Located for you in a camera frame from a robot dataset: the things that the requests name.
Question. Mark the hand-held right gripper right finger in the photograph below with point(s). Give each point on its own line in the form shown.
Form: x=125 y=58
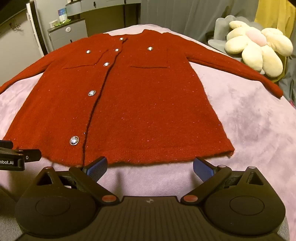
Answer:
x=203 y=170

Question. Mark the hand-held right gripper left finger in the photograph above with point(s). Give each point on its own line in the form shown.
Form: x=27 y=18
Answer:
x=96 y=169

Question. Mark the red knit cardigan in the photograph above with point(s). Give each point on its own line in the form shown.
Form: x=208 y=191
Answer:
x=143 y=104

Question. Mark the pink blanket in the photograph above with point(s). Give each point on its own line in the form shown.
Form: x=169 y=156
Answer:
x=249 y=129

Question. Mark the cream flower plush pillow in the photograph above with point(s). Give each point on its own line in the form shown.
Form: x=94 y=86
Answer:
x=259 y=48

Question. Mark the grey drawer cabinet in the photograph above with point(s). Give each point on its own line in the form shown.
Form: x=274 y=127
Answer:
x=67 y=34

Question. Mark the grey flower cushion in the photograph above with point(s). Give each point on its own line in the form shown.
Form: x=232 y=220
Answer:
x=219 y=30

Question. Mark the green packets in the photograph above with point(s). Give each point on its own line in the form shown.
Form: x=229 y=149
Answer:
x=60 y=23

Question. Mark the blue and white box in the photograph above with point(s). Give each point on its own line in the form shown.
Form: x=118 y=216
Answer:
x=62 y=14

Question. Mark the grey curtain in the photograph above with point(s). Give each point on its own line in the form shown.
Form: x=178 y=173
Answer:
x=189 y=16

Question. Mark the grey desk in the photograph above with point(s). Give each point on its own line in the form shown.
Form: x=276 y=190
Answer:
x=104 y=11

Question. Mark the yellow curtain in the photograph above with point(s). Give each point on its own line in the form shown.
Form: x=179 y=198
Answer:
x=277 y=16

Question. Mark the white wall panel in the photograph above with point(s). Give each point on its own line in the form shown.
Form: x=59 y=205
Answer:
x=34 y=30

